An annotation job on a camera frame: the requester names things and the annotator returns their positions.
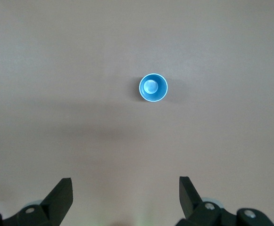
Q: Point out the blue plastic cup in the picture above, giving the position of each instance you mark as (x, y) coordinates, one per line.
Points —
(153, 87)

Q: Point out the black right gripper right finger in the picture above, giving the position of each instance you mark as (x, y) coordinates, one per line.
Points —
(191, 202)

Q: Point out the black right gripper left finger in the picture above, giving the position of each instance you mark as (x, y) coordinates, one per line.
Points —
(54, 202)

